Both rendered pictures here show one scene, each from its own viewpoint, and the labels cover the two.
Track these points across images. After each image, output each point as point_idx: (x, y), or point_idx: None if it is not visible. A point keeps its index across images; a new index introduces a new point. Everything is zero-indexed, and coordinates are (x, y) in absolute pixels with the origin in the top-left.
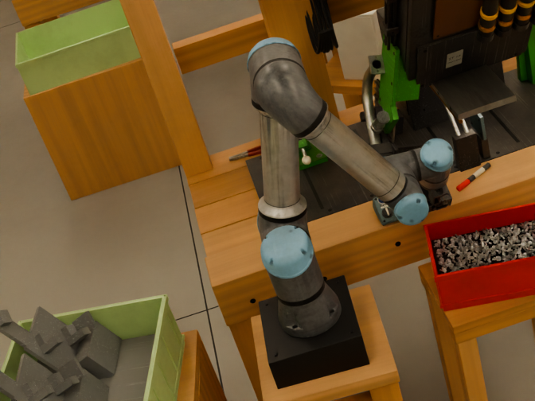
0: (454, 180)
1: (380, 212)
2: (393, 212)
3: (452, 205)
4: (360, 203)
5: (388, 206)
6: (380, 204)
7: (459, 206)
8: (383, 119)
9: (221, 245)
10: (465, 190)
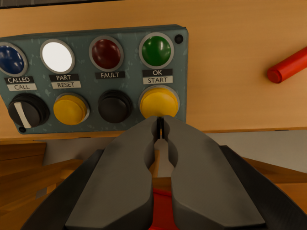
0: (272, 24)
1: (7, 102)
2: (52, 112)
3: (232, 130)
4: (11, 4)
5: (36, 90)
6: (7, 74)
7: (247, 130)
8: None
9: None
10: (288, 84)
